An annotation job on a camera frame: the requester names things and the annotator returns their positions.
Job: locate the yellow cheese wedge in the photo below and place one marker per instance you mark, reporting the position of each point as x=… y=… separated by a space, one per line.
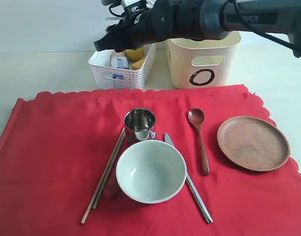
x=138 y=64

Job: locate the white perforated plastic basket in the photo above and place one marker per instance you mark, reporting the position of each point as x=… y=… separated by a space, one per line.
x=108 y=77

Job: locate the blue white milk carton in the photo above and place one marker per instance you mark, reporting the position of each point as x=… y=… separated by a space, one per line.
x=119 y=62

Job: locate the wooden chopstick left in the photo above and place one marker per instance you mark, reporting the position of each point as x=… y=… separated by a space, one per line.
x=91 y=201

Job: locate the brown wooden plate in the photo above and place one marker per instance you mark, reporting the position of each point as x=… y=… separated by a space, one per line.
x=253 y=143

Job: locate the brown wooden spoon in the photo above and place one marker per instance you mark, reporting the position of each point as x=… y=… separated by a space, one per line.
x=196 y=118

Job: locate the wooden chopstick right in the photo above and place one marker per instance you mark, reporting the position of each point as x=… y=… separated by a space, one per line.
x=108 y=169

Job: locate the yellow lemon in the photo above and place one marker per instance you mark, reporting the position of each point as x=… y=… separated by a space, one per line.
x=135 y=55

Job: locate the white ceramic bowl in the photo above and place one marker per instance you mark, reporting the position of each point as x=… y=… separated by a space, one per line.
x=151 y=171

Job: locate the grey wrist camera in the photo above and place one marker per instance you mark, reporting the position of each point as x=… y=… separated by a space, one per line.
x=124 y=3

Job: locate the stainless steel cup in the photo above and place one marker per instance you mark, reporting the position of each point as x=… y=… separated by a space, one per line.
x=139 y=125

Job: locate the red scalloped table cloth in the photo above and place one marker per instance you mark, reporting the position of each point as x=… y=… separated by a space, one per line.
x=54 y=150

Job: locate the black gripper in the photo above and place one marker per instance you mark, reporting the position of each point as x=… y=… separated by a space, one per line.
x=138 y=29

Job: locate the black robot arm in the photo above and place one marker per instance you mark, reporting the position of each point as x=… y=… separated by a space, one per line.
x=276 y=20

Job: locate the wooden chopstick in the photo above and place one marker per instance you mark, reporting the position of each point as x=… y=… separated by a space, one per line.
x=108 y=169
x=91 y=201

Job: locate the stainless steel knife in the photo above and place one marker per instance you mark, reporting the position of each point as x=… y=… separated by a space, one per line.
x=191 y=186

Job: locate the red strawberry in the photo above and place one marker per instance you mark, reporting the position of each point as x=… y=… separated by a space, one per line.
x=111 y=187

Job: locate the cream plastic bin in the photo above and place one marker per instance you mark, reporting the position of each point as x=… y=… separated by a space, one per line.
x=201 y=64

